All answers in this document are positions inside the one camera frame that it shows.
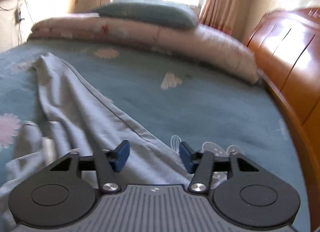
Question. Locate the wooden headboard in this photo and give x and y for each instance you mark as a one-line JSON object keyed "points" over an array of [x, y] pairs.
{"points": [[290, 54]]}

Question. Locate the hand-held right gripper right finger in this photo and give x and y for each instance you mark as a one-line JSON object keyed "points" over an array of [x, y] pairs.
{"points": [[186, 157]]}

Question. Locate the grey sweatpants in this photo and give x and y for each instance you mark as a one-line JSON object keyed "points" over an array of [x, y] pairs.
{"points": [[82, 112]]}

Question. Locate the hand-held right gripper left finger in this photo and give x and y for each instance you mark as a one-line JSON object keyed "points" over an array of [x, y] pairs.
{"points": [[121, 157]]}

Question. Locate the pink floral folded quilt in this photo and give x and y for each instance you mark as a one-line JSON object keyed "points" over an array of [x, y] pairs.
{"points": [[150, 37]]}

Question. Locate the wall power strip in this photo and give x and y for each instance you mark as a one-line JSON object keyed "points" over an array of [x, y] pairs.
{"points": [[18, 16]]}

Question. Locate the teal pillow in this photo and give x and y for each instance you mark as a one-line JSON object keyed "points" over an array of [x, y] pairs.
{"points": [[150, 13]]}

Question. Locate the teal floral bed sheet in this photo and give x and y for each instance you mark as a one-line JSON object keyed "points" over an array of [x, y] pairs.
{"points": [[200, 102]]}

